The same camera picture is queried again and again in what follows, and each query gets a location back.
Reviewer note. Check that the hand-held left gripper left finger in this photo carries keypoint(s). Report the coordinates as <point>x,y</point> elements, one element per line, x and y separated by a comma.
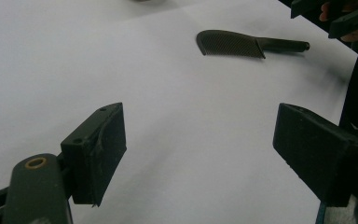
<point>93,155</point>

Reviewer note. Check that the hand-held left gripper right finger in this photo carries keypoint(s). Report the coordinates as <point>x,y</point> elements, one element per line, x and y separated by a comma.
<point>317,155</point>

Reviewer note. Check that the dark green spatula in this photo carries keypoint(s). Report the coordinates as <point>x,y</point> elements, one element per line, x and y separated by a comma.
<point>230,43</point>

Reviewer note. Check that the white table cover sheet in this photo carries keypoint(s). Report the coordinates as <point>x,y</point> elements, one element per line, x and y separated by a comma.
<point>183,124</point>

